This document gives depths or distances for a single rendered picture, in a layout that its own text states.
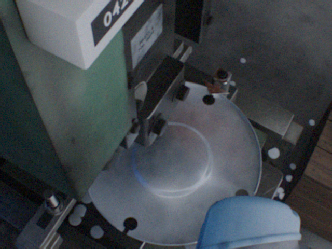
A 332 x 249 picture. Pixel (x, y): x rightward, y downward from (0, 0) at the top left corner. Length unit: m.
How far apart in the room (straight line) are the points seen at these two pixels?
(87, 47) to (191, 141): 0.57
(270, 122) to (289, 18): 1.10
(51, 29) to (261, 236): 0.19
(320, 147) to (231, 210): 1.01
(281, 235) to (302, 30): 1.72
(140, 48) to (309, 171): 0.84
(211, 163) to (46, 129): 0.48
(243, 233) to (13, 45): 0.19
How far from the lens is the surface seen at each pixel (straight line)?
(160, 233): 0.74
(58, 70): 0.30
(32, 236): 0.79
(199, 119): 0.81
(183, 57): 0.94
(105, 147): 0.45
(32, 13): 0.23
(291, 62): 1.90
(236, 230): 0.33
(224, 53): 1.87
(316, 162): 1.31
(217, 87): 0.84
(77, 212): 0.84
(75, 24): 0.21
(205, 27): 0.62
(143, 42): 0.54
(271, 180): 0.79
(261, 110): 1.00
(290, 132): 1.02
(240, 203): 0.34
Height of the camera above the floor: 1.49
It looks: 62 degrees down
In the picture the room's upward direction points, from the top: 1 degrees clockwise
